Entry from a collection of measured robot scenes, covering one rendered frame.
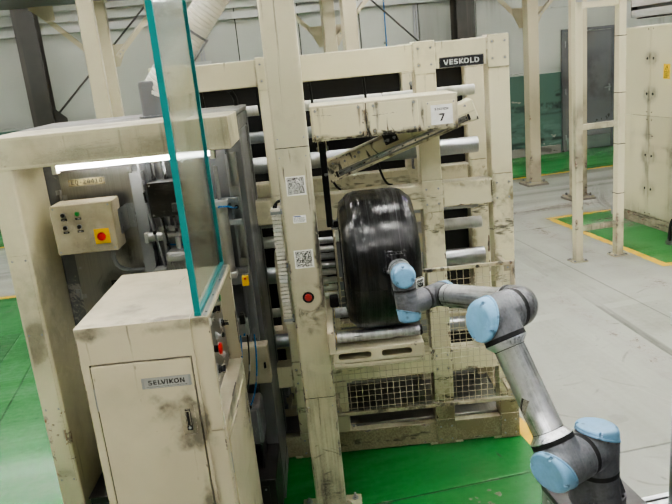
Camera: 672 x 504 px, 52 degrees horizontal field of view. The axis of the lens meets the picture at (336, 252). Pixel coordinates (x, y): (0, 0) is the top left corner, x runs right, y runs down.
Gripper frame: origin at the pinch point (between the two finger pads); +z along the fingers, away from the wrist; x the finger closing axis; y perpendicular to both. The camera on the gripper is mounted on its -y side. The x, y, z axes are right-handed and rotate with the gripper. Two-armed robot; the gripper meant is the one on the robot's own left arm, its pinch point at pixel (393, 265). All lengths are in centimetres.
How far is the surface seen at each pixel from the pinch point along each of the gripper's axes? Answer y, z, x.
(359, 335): -29.2, 16.4, 14.2
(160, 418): -32, -45, 79
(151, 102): 70, 40, 88
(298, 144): 47, 15, 30
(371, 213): 18.8, 9.8, 5.6
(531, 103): 81, 717, -270
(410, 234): 10.1, 4.8, -7.6
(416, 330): -29.4, 16.4, -8.2
